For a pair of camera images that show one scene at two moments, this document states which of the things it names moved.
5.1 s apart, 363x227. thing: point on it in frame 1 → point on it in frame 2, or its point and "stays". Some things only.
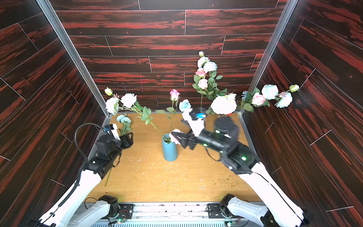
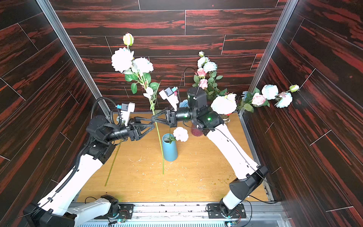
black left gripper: [126, 141] → [131, 134]
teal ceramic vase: [170, 150] stays
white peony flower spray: [127, 100] → [136, 69]
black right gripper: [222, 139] → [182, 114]
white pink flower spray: [257, 98] stays
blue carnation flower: [185, 105] stays
